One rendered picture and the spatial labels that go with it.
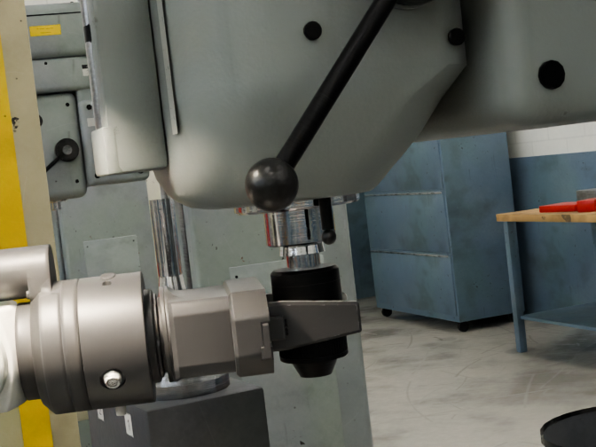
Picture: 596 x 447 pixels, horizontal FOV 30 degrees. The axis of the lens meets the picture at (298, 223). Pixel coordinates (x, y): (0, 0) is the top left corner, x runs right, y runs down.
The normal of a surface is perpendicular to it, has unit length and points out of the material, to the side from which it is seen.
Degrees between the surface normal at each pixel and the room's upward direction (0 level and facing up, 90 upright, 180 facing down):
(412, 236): 90
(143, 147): 90
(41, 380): 104
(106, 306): 53
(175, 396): 90
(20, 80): 90
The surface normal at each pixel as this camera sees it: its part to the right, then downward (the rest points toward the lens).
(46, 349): 0.08, -0.09
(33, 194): 0.36, 0.01
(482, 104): -0.90, 0.28
